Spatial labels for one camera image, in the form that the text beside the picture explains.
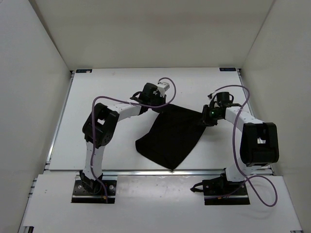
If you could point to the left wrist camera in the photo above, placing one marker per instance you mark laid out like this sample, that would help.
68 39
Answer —
162 87

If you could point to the blue label sticker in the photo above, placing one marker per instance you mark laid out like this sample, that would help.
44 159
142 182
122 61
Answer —
227 69
83 71

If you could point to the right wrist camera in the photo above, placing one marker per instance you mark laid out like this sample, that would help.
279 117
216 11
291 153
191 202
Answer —
211 96

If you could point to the aluminium rail front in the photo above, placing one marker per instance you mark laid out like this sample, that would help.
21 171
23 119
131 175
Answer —
208 172

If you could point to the left blue label sticker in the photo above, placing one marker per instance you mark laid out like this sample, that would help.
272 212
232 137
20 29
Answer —
83 71

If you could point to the black skirt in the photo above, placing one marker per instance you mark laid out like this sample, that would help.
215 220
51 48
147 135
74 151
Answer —
173 135

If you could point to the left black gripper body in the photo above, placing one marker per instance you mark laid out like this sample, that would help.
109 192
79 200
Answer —
157 100

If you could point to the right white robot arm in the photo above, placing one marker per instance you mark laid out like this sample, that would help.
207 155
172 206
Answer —
255 142

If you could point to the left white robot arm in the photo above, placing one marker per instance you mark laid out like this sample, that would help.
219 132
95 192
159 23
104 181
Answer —
106 112

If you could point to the right blue label sticker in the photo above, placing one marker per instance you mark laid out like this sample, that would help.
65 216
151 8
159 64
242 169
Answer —
227 69

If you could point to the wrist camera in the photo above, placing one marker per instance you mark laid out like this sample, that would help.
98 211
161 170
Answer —
211 96
162 87

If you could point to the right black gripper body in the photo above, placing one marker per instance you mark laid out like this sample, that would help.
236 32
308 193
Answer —
211 116

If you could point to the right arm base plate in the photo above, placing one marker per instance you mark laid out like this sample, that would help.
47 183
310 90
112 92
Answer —
220 191

